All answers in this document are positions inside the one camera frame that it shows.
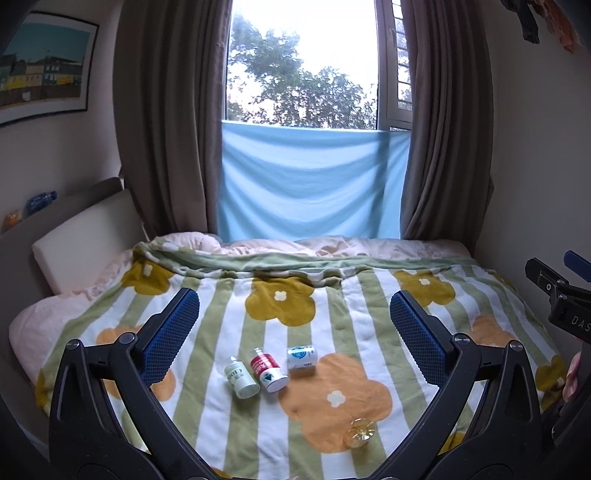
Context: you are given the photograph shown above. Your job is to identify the red labelled bottle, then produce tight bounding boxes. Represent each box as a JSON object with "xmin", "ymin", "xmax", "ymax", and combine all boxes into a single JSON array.
[{"xmin": 249, "ymin": 348, "xmax": 290, "ymax": 393}]

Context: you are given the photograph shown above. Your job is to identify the dark hanging garment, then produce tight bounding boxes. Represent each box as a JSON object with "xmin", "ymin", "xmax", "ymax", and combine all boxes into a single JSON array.
[{"xmin": 500, "ymin": 0, "xmax": 542, "ymax": 45}]

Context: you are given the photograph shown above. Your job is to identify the floral striped blanket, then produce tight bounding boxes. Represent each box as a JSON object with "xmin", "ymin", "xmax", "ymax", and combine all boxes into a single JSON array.
[{"xmin": 34, "ymin": 240, "xmax": 570, "ymax": 480}]

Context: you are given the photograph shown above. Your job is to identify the person's right hand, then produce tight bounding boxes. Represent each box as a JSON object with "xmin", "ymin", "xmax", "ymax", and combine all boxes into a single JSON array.
[{"xmin": 562, "ymin": 353, "xmax": 584, "ymax": 403}]

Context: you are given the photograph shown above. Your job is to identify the small white container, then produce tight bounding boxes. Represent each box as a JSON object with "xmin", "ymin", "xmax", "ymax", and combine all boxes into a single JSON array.
[{"xmin": 286, "ymin": 345, "xmax": 317, "ymax": 374}]

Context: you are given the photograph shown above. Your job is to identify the white window frame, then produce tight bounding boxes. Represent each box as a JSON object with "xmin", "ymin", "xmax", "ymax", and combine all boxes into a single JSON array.
[{"xmin": 375, "ymin": 0, "xmax": 415, "ymax": 131}]

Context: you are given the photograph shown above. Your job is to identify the clear glass cup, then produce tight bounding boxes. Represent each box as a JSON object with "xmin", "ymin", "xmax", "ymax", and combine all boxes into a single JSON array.
[{"xmin": 344, "ymin": 417, "xmax": 378, "ymax": 450}]

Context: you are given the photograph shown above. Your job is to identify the brown curtain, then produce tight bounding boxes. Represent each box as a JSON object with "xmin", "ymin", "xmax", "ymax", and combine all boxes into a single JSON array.
[
  {"xmin": 398, "ymin": 0, "xmax": 498, "ymax": 254},
  {"xmin": 113, "ymin": 0, "xmax": 234, "ymax": 241}
]

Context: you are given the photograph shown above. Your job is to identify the cream headboard cushion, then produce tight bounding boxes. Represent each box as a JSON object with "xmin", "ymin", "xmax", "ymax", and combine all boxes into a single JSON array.
[{"xmin": 31, "ymin": 188, "xmax": 143, "ymax": 296}]

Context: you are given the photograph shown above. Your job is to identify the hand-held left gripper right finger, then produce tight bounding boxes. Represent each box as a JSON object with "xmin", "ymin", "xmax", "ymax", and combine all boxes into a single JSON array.
[{"xmin": 369, "ymin": 291, "xmax": 544, "ymax": 480}]

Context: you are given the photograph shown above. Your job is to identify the tree outside window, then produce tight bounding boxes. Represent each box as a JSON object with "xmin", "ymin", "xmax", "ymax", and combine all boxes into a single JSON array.
[{"xmin": 226, "ymin": 13, "xmax": 380, "ymax": 130}]

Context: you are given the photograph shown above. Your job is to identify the orange hanging garment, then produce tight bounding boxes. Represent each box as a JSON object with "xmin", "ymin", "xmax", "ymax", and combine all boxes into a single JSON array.
[{"xmin": 537, "ymin": 0, "xmax": 581, "ymax": 52}]

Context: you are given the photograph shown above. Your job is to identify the white bottle green label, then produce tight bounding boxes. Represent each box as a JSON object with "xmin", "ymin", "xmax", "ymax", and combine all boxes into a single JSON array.
[{"xmin": 224, "ymin": 355, "xmax": 260, "ymax": 399}]

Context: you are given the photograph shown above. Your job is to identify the grey bed headboard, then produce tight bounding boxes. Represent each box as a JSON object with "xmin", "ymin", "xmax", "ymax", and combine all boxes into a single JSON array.
[{"xmin": 0, "ymin": 176, "xmax": 126, "ymax": 287}]

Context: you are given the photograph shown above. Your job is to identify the light blue cloth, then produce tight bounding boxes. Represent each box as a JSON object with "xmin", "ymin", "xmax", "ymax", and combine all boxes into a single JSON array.
[{"xmin": 216, "ymin": 120, "xmax": 413, "ymax": 244}]

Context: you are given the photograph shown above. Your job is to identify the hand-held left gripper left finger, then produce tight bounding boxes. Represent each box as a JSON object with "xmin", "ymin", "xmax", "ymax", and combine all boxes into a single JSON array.
[{"xmin": 48, "ymin": 287, "xmax": 218, "ymax": 480}]

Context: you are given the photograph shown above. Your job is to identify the framed wall picture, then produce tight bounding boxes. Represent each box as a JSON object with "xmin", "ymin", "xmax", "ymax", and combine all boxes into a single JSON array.
[{"xmin": 0, "ymin": 11, "xmax": 100, "ymax": 128}]

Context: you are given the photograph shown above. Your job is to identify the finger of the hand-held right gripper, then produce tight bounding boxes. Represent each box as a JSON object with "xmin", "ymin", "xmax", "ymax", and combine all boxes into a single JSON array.
[
  {"xmin": 563, "ymin": 250, "xmax": 591, "ymax": 278},
  {"xmin": 525, "ymin": 257, "xmax": 570, "ymax": 304}
]

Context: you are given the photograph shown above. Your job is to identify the blue plastic bottle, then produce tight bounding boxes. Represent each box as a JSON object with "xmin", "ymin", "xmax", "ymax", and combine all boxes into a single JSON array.
[{"xmin": 25, "ymin": 190, "xmax": 59, "ymax": 216}]

